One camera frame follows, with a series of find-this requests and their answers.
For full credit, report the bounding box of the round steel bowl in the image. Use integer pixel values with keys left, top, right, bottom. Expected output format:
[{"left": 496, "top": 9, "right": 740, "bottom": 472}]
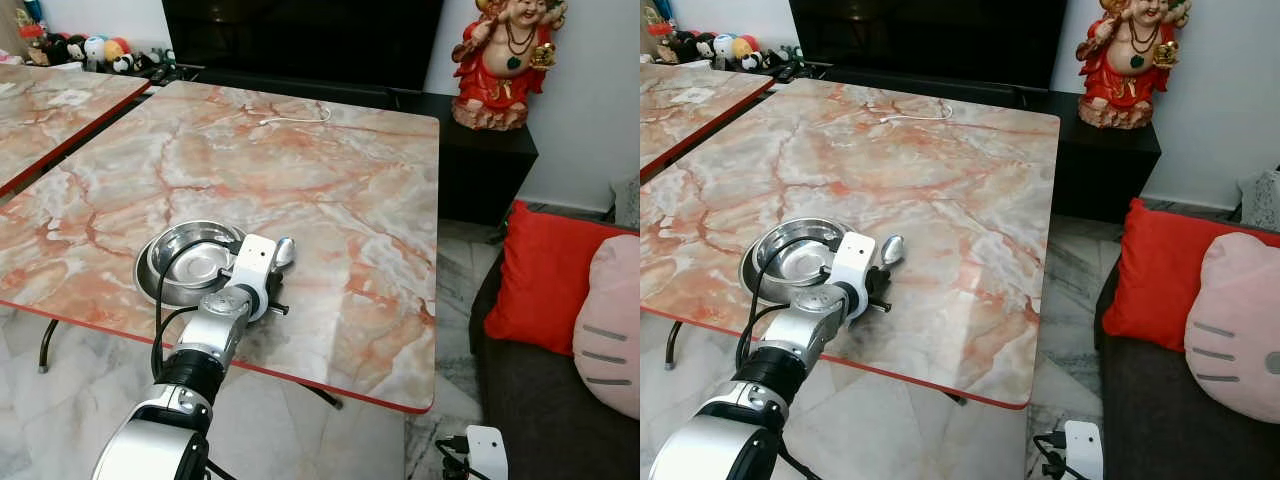
[
  {"left": 740, "top": 217, "right": 851, "bottom": 304},
  {"left": 134, "top": 220, "right": 249, "bottom": 307}
]

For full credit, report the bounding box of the black television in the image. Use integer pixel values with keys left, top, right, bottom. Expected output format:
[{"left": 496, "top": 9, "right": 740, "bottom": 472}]
[
  {"left": 162, "top": 0, "right": 445, "bottom": 93},
  {"left": 788, "top": 0, "right": 1068, "bottom": 91}
]

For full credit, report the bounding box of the pink cat face pillow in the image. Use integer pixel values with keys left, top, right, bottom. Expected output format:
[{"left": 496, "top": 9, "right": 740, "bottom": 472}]
[
  {"left": 572, "top": 234, "right": 641, "bottom": 421},
  {"left": 1184, "top": 232, "right": 1280, "bottom": 425}
]

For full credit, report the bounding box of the red pillow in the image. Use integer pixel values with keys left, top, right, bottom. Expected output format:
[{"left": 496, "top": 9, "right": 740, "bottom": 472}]
[
  {"left": 484, "top": 200, "right": 633, "bottom": 357},
  {"left": 1102, "top": 197, "right": 1280, "bottom": 353}
]

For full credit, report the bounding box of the dark brown sofa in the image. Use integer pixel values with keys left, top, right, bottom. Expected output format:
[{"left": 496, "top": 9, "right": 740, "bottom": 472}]
[
  {"left": 468, "top": 250, "right": 641, "bottom": 480},
  {"left": 1093, "top": 262, "right": 1280, "bottom": 480}
]

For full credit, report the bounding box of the black plush toy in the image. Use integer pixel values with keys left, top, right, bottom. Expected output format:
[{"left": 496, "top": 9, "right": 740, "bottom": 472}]
[
  {"left": 44, "top": 34, "right": 89, "bottom": 67},
  {"left": 670, "top": 30, "right": 726, "bottom": 63}
]

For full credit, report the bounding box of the red laughing buddha statue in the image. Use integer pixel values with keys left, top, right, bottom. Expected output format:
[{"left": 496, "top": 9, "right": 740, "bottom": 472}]
[
  {"left": 1076, "top": 0, "right": 1193, "bottom": 130},
  {"left": 451, "top": 0, "right": 568, "bottom": 132}
]

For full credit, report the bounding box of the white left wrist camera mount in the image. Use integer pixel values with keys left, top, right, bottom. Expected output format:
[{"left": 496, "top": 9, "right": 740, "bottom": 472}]
[
  {"left": 828, "top": 231, "right": 879, "bottom": 319},
  {"left": 230, "top": 234, "right": 282, "bottom": 323}
]

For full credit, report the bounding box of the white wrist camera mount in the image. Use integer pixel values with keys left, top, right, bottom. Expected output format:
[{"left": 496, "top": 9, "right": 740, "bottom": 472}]
[
  {"left": 230, "top": 234, "right": 282, "bottom": 323},
  {"left": 828, "top": 231, "right": 879, "bottom": 319},
  {"left": 466, "top": 425, "right": 509, "bottom": 480},
  {"left": 1062, "top": 420, "right": 1105, "bottom": 480}
]

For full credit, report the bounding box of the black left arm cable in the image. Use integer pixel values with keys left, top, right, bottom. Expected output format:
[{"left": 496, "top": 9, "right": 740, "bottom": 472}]
[
  {"left": 735, "top": 236, "right": 846, "bottom": 376},
  {"left": 150, "top": 236, "right": 246, "bottom": 381}
]

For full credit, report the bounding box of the thin white cable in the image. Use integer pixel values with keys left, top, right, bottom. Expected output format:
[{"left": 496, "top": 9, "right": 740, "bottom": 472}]
[
  {"left": 880, "top": 100, "right": 954, "bottom": 123},
  {"left": 258, "top": 103, "right": 332, "bottom": 127}
]

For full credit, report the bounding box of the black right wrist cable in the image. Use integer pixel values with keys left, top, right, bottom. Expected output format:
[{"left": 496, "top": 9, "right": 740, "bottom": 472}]
[
  {"left": 1032, "top": 430, "right": 1066, "bottom": 480},
  {"left": 435, "top": 435, "right": 471, "bottom": 480}
]

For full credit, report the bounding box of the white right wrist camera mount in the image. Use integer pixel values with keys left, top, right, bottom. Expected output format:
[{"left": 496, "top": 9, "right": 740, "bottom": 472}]
[
  {"left": 466, "top": 425, "right": 509, "bottom": 480},
  {"left": 1062, "top": 420, "right": 1105, "bottom": 480}
]

